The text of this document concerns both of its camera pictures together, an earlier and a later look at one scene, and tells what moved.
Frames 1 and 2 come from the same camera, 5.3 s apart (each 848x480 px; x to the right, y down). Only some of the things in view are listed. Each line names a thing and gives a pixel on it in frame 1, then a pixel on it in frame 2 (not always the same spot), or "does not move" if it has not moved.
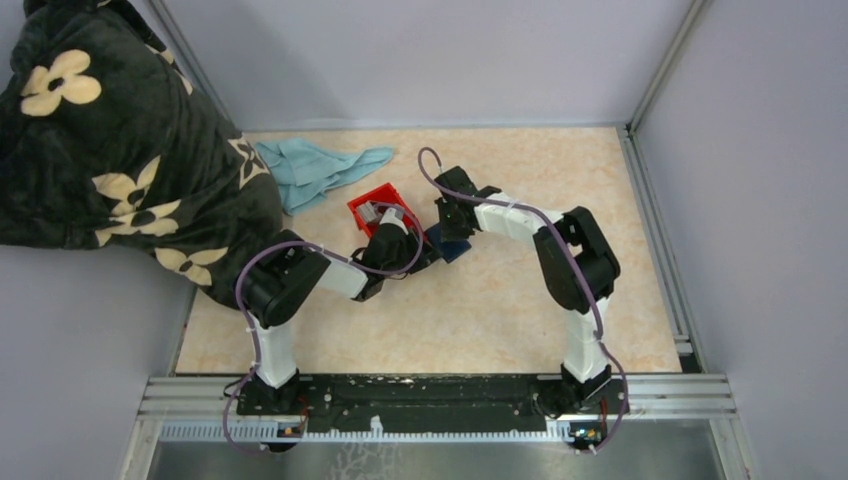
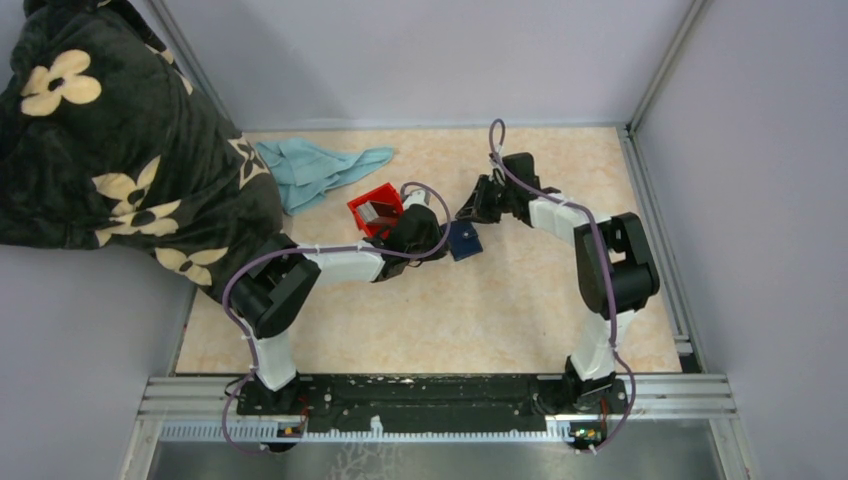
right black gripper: (449, 233) to (475, 207)
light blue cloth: (303, 172) does not move
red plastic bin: (386, 193) does not move
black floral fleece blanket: (110, 141) does not move
